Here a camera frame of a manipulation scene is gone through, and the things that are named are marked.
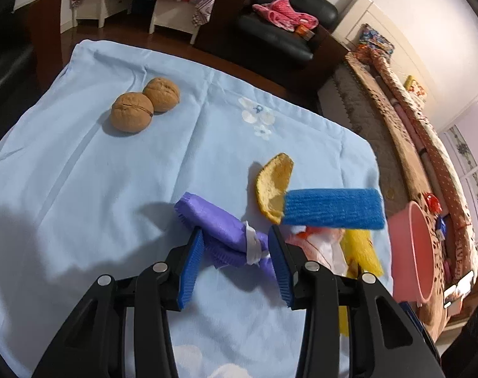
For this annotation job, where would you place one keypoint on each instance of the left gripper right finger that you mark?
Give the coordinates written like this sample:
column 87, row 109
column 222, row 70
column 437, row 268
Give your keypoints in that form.
column 287, row 261

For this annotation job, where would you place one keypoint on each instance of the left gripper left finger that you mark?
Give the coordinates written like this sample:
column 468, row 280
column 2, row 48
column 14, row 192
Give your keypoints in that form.
column 184, row 263

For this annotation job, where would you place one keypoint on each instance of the clear plastic bag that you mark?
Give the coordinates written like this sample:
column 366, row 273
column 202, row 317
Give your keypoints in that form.
column 322, row 245

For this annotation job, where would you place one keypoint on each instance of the purple cloth bundle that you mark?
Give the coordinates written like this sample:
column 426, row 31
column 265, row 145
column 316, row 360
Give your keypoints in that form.
column 229, row 240

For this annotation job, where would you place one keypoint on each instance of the blue foam net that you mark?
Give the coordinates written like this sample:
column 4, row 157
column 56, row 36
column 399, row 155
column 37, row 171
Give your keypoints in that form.
column 355, row 209

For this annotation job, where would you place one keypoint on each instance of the pink plastic trash bucket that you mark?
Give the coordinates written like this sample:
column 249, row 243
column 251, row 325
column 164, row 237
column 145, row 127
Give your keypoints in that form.
column 413, row 258

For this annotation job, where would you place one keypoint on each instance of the light blue table cloth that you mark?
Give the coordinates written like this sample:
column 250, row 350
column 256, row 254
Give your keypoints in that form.
column 79, row 198

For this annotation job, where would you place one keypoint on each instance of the red plastic wrapper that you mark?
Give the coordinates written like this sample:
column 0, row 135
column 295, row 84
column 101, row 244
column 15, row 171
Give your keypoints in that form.
column 432, row 203

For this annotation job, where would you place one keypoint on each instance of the blue tissue pack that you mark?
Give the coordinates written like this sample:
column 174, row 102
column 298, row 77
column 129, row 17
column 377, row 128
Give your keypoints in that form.
column 441, row 229

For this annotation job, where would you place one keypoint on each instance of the front walnut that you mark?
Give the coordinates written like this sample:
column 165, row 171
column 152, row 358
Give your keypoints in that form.
column 131, row 112

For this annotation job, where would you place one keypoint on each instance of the walnut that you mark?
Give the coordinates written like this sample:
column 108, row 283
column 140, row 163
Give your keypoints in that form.
column 163, row 94
column 131, row 112

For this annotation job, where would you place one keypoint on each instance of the rear walnut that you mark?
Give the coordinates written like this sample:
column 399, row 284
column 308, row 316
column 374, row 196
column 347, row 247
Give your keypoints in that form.
column 163, row 94

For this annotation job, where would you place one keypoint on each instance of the bed with brown blanket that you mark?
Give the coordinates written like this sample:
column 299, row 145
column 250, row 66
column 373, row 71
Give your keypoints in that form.
column 405, row 172

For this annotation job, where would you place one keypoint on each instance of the yellow red patterned pillow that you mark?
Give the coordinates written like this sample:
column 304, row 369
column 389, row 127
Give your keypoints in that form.
column 416, row 91

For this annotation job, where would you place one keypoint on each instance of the lilac wardrobe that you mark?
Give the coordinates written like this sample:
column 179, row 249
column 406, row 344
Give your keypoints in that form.
column 461, row 141

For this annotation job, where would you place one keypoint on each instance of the blue patterned pillow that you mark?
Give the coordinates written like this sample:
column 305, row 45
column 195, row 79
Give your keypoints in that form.
column 371, row 40

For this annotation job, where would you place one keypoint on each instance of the white bed headboard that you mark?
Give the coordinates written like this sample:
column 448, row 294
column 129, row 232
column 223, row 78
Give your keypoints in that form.
column 404, row 61

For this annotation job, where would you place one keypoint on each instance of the black leather armchair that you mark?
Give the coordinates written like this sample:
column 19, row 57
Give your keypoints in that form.
column 286, row 41

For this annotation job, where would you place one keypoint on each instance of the pink clothing on armchair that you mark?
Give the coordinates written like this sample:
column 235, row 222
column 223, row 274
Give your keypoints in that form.
column 281, row 14

